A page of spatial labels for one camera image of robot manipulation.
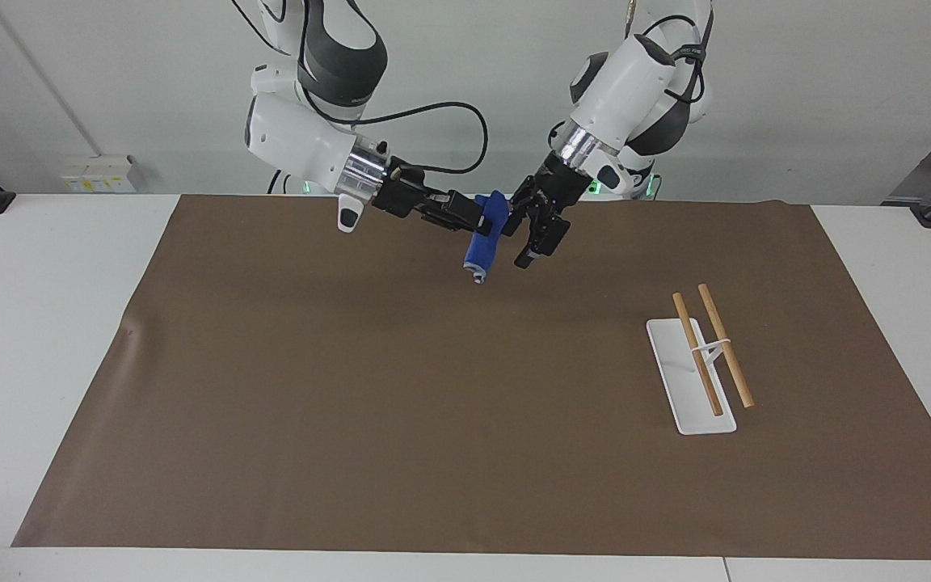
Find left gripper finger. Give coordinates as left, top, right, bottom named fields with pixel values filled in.
left=505, top=187, right=537, bottom=240
left=513, top=211, right=571, bottom=270

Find white wall socket box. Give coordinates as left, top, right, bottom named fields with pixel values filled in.
left=59, top=154, right=148, bottom=194

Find white towel rack wooden bars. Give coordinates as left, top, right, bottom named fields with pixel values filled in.
left=646, top=283, right=756, bottom=437

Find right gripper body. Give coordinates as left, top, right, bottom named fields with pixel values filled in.
left=373, top=164, right=450, bottom=222

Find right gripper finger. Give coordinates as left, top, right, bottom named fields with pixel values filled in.
left=422, top=208, right=485, bottom=236
left=432, top=188, right=486, bottom=219

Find black cable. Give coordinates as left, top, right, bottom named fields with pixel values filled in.
left=641, top=14, right=714, bottom=107
left=302, top=81, right=489, bottom=181

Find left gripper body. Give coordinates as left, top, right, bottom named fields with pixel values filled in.
left=523, top=153, right=588, bottom=218

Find blue towel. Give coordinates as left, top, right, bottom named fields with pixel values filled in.
left=462, top=190, right=510, bottom=285

